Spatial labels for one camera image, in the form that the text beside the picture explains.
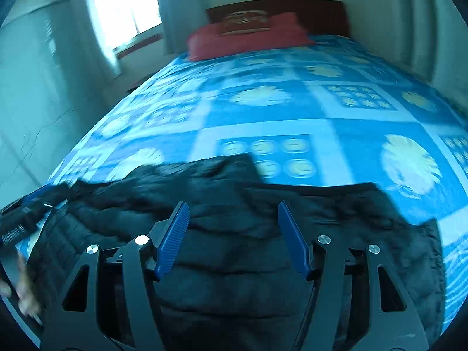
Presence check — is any dark wooden nightstand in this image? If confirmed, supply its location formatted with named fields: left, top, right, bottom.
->
left=126, top=74, right=154, bottom=94

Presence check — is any brown embroidered cushion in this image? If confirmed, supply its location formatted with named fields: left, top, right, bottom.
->
left=218, top=10, right=271, bottom=36

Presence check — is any blue patterned bed cover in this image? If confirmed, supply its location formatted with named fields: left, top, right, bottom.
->
left=48, top=36, right=467, bottom=335

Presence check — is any grey curtain middle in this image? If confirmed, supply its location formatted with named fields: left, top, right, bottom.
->
left=158, top=0, right=209, bottom=54

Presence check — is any dark wooden headboard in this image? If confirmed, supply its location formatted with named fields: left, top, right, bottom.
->
left=205, top=0, right=351, bottom=37

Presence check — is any person's hand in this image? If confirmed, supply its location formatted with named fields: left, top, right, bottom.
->
left=15, top=251, right=42, bottom=325

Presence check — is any grey curtain left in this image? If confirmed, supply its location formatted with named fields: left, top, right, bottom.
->
left=75, top=0, right=121, bottom=82

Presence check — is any red pillow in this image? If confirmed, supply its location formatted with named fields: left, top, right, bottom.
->
left=187, top=12, right=316, bottom=62

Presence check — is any left bedroom window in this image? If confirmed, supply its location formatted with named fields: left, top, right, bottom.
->
left=95, top=0, right=163, bottom=59

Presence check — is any black puffer jacket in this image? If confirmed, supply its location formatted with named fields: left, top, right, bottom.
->
left=26, top=154, right=446, bottom=350

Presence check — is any white glass wardrobe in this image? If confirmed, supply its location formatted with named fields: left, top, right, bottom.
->
left=1, top=0, right=106, bottom=205

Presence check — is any grey curtain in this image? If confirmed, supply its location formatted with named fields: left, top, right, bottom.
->
left=75, top=0, right=121, bottom=82
left=386, top=0, right=438, bottom=82
left=158, top=0, right=209, bottom=54

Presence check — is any grey curtain right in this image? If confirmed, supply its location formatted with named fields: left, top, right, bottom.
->
left=386, top=0, right=438, bottom=82

